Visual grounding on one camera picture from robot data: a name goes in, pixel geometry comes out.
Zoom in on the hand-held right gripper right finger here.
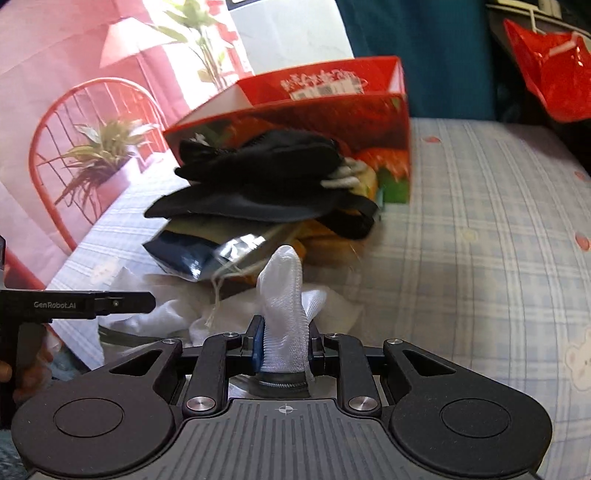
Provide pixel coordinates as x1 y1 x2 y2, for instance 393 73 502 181
307 320 467 414

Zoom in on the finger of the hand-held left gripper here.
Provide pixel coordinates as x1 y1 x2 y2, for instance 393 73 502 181
93 291 156 318

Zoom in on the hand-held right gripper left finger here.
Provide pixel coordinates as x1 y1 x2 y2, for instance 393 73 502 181
99 315 267 414

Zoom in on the white mesh bag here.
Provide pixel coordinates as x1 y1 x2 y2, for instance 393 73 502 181
252 246 333 398

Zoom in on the red strawberry print box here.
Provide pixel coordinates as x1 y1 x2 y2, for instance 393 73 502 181
164 56 411 206

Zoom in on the person's left hand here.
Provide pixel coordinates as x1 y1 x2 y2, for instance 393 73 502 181
0 322 63 407

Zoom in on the white crumpled cloth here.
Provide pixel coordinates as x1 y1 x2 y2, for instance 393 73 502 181
99 271 363 354

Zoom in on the blue foil packet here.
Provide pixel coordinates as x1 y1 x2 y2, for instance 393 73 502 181
142 225 283 282

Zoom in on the plaid bedsheet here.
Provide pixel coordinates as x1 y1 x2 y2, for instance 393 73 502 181
46 117 591 480

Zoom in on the teal cloth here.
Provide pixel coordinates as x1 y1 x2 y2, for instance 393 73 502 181
335 0 500 121

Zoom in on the red plastic bag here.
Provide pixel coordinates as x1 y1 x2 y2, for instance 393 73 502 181
502 18 591 123

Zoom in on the olive green strap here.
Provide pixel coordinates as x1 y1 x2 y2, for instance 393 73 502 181
98 323 163 348

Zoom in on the black cloth with strap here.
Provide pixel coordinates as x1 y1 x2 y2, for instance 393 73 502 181
144 182 380 241

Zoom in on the wall poster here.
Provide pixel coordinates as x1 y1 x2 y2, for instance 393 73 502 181
0 0 247 289

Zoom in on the white wire rack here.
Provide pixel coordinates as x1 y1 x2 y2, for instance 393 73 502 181
485 0 591 35

